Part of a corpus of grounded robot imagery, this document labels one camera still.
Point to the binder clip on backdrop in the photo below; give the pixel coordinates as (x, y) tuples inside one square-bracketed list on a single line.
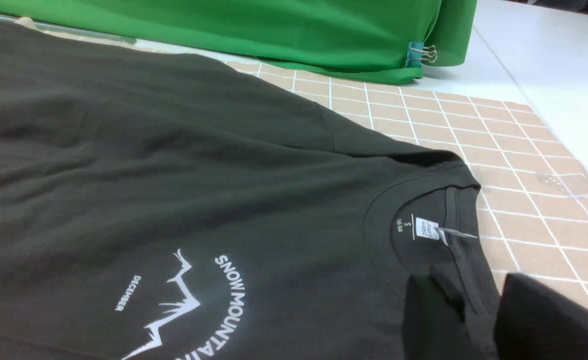
[(418, 53)]

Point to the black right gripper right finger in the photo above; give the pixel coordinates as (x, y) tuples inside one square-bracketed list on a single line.
[(535, 322)]

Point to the beige checkered table mat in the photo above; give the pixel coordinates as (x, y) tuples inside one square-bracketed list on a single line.
[(533, 208)]

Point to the green backdrop cloth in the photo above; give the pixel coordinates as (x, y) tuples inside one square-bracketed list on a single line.
[(359, 40)]

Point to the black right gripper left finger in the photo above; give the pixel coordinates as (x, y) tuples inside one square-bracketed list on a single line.
[(439, 322)]

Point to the dark gray long-sleeved shirt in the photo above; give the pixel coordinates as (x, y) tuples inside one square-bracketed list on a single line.
[(168, 207)]

